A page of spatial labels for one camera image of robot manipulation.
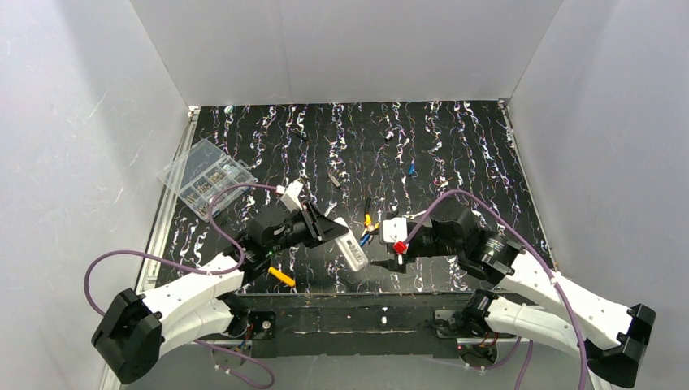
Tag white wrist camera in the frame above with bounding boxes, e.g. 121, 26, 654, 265
379, 217, 409, 254
276, 180, 304, 211

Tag purple cable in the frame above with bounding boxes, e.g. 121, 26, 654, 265
403, 189, 589, 390
84, 183, 286, 390

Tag aluminium frame rail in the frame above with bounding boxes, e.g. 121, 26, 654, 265
99, 105, 612, 390

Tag orange handled pliers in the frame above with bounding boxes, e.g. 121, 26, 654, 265
359, 197, 379, 247

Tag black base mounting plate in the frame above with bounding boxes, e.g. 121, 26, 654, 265
202, 292, 472, 359

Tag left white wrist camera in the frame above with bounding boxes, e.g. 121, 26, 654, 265
276, 180, 304, 211

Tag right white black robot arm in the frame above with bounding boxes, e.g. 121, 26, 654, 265
379, 199, 657, 388

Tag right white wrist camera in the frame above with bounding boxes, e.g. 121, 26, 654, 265
379, 217, 409, 254

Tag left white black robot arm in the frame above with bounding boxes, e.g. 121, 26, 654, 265
91, 203, 366, 384

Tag white remote control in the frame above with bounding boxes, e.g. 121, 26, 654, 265
335, 217, 369, 272

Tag clear plastic screw organizer box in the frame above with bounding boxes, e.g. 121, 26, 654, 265
158, 139, 258, 222

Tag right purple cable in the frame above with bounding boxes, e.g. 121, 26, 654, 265
403, 189, 589, 390

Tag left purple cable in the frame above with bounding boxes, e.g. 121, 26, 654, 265
84, 183, 286, 390

